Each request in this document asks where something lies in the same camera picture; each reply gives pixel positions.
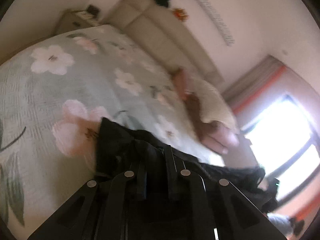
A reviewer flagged orange plush toy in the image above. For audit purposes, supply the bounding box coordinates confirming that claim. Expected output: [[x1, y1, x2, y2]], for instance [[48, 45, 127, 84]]
[[171, 8, 189, 22]]

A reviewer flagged folded salmon blanket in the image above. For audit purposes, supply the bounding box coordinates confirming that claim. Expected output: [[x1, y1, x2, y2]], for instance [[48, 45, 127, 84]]
[[171, 68, 194, 101]]

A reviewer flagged beige nightstand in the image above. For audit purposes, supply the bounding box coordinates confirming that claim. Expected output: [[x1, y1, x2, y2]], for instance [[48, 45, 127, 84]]
[[53, 10, 100, 35]]

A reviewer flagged folded pink duvet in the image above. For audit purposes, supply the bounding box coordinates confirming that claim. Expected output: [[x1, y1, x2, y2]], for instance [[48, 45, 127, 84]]
[[183, 92, 241, 156]]

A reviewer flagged beige padded headboard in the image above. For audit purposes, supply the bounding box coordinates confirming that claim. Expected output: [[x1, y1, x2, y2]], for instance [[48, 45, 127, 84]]
[[105, 0, 224, 87]]

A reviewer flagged small dark clock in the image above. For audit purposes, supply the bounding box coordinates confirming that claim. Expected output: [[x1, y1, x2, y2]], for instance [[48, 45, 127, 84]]
[[86, 4, 100, 17]]

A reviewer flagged black hooded jacket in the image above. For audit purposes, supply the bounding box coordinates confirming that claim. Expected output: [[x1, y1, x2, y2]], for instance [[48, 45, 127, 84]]
[[95, 118, 278, 213]]

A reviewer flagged floral quilted bedspread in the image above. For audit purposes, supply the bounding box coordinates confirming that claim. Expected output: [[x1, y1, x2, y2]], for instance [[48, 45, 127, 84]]
[[1, 25, 223, 239]]

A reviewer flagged grey orange curtain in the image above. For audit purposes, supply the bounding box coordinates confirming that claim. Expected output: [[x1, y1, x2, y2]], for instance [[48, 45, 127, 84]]
[[222, 55, 287, 115]]

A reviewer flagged cream lace pillow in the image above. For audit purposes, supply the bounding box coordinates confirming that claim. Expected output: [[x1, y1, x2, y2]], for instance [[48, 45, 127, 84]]
[[192, 75, 239, 134]]

